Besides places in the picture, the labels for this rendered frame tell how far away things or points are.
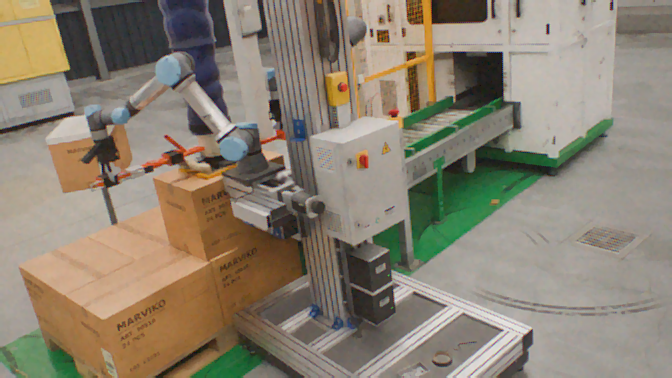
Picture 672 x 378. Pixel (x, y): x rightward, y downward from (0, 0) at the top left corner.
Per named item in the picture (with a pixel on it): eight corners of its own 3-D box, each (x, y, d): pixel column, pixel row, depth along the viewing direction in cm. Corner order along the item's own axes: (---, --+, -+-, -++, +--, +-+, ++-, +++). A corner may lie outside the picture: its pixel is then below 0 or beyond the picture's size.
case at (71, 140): (80, 167, 475) (65, 118, 461) (133, 158, 480) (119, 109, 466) (62, 193, 419) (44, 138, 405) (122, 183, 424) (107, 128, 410)
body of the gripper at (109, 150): (121, 160, 285) (114, 136, 280) (103, 166, 279) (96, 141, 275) (114, 158, 290) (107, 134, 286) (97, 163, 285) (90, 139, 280)
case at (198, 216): (253, 205, 374) (242, 144, 359) (294, 219, 346) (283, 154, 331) (168, 243, 338) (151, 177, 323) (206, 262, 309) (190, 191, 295)
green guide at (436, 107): (443, 104, 538) (443, 94, 534) (453, 104, 531) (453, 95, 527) (322, 160, 434) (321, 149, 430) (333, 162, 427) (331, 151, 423)
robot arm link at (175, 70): (260, 143, 272) (180, 46, 262) (249, 154, 258) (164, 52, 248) (241, 157, 277) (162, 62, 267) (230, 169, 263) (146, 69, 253)
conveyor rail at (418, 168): (508, 126, 502) (507, 104, 495) (513, 126, 498) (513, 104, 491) (319, 236, 352) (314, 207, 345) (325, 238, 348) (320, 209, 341)
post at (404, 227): (406, 260, 394) (393, 114, 357) (415, 263, 389) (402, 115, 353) (400, 265, 389) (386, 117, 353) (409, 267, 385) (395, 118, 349)
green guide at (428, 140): (498, 108, 502) (498, 97, 499) (509, 109, 495) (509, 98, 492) (379, 171, 398) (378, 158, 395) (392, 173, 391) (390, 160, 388)
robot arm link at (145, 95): (191, 42, 272) (121, 100, 291) (181, 46, 262) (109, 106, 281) (207, 64, 274) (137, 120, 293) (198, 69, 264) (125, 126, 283)
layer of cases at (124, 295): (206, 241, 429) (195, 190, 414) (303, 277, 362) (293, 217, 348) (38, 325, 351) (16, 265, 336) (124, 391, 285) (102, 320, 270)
